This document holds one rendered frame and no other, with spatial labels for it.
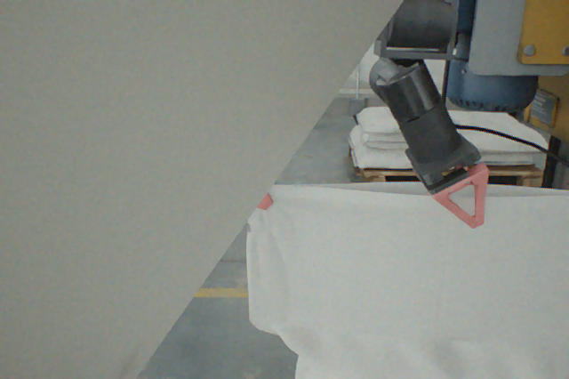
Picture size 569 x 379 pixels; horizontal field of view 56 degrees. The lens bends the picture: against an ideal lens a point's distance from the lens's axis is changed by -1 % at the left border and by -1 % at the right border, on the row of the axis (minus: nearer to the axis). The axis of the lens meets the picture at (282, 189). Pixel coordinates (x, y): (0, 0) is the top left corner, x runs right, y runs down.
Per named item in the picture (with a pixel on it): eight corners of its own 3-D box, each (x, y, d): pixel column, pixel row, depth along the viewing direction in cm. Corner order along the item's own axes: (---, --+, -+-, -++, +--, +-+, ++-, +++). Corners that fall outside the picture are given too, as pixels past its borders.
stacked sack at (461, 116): (432, 139, 387) (434, 118, 381) (422, 124, 427) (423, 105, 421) (526, 141, 382) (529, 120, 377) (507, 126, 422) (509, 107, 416)
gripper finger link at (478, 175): (490, 197, 67) (460, 134, 65) (512, 221, 61) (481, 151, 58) (440, 222, 69) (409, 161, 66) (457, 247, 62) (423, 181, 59)
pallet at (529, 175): (362, 192, 355) (363, 172, 350) (348, 156, 432) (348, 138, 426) (542, 192, 355) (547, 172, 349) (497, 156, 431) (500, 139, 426)
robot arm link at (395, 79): (377, 80, 57) (426, 52, 56) (366, 71, 64) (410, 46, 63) (404, 134, 59) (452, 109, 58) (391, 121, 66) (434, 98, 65)
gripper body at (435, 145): (456, 138, 68) (432, 86, 65) (484, 163, 58) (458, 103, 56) (409, 162, 69) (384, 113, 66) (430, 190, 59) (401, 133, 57)
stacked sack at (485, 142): (450, 156, 346) (452, 134, 341) (435, 138, 387) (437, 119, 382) (553, 158, 343) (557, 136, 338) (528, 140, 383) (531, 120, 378)
